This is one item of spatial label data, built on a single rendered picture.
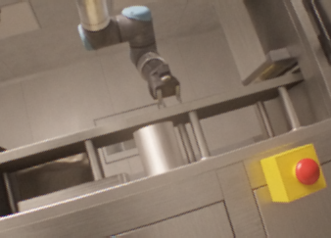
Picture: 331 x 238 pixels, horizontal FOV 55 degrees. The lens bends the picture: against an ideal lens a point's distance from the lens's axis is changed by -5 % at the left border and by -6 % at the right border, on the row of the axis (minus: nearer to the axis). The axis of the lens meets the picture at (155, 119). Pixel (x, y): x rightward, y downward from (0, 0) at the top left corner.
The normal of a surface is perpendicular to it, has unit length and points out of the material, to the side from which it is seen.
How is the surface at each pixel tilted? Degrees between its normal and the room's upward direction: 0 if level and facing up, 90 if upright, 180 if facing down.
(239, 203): 90
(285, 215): 90
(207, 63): 90
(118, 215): 90
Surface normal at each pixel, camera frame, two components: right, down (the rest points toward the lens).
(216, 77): 0.11, -0.21
